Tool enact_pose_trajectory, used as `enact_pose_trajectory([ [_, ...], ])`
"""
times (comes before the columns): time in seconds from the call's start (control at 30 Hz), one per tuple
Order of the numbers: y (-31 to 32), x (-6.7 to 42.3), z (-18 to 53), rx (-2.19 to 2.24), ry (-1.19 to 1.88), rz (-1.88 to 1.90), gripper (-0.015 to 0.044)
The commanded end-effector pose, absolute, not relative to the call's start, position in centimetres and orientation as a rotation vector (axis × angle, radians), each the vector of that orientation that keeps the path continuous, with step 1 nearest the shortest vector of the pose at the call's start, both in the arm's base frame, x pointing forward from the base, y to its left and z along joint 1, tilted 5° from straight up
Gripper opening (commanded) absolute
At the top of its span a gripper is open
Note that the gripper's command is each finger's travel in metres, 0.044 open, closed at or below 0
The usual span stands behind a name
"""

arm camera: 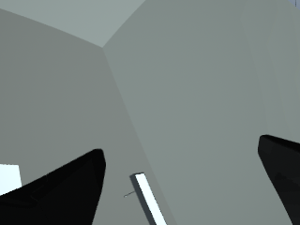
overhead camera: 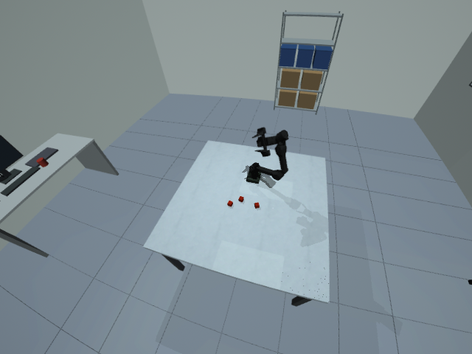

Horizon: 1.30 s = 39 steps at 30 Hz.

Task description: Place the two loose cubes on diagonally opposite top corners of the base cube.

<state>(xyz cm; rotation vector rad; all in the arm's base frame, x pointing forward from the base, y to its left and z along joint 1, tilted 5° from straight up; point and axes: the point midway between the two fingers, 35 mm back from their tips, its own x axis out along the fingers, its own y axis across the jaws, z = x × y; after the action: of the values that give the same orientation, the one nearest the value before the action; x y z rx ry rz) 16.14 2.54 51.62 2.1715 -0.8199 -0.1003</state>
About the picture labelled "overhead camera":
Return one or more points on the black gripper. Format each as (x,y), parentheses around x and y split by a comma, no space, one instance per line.
(266,141)

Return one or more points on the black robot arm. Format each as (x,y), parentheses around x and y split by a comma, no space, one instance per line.
(280,149)

